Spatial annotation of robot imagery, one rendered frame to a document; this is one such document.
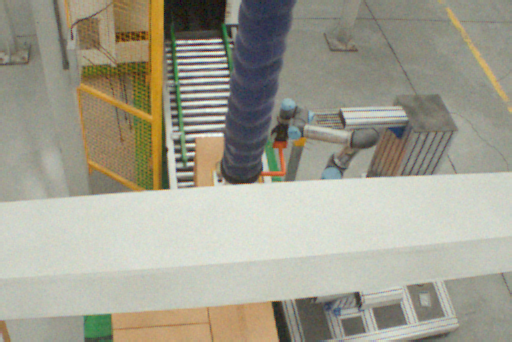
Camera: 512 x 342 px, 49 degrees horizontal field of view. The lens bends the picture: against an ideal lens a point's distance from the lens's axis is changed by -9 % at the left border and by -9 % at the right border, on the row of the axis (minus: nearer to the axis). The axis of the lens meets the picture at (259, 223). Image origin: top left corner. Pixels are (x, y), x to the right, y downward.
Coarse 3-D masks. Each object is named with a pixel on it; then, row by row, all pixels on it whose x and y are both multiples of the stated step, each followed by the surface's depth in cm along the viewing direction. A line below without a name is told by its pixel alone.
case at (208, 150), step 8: (216, 136) 390; (200, 144) 385; (208, 144) 386; (216, 144) 387; (200, 152) 381; (208, 152) 382; (216, 152) 383; (200, 160) 378; (208, 160) 378; (216, 160) 379; (200, 168) 374; (208, 168) 375; (200, 176) 370; (208, 176) 371; (200, 184) 367; (208, 184) 368
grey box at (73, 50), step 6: (72, 30) 317; (72, 42) 310; (78, 42) 321; (72, 48) 308; (78, 48) 323; (72, 54) 310; (78, 54) 322; (72, 60) 314; (78, 60) 322; (72, 66) 317; (78, 66) 321; (72, 72) 321; (78, 72) 323; (72, 78) 325; (78, 78) 326; (72, 84) 329; (78, 84) 330
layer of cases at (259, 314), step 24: (144, 312) 358; (168, 312) 360; (192, 312) 362; (216, 312) 364; (240, 312) 366; (264, 312) 368; (120, 336) 347; (144, 336) 349; (168, 336) 351; (192, 336) 353; (216, 336) 355; (240, 336) 357; (264, 336) 359
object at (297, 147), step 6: (300, 138) 391; (294, 144) 398; (300, 144) 395; (294, 150) 400; (300, 150) 401; (294, 156) 405; (300, 156) 406; (288, 162) 419; (294, 162) 411; (288, 168) 420; (294, 168) 416; (288, 174) 421; (294, 174) 422; (288, 180) 427; (294, 180) 428
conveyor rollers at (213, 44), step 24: (168, 48) 498; (192, 48) 502; (216, 48) 507; (192, 72) 483; (216, 72) 486; (192, 96) 467; (216, 96) 471; (192, 120) 452; (216, 120) 456; (192, 144) 437; (192, 168) 429
